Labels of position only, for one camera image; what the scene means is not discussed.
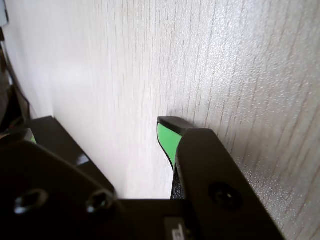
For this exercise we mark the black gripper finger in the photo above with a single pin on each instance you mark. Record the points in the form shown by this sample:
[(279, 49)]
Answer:
[(50, 200), (220, 175)]

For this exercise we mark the black cardboard box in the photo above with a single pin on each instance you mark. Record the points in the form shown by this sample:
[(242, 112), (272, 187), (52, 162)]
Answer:
[(65, 142)]

